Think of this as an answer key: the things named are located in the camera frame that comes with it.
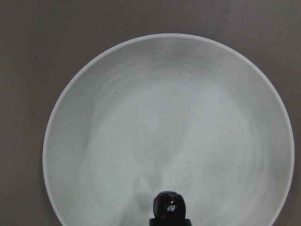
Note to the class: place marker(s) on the round cream plate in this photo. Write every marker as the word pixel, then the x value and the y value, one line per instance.
pixel 168 112

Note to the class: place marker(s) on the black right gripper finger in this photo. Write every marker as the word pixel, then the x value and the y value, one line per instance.
pixel 169 222

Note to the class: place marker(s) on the dark red cherry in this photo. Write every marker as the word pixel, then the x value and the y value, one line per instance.
pixel 169 205

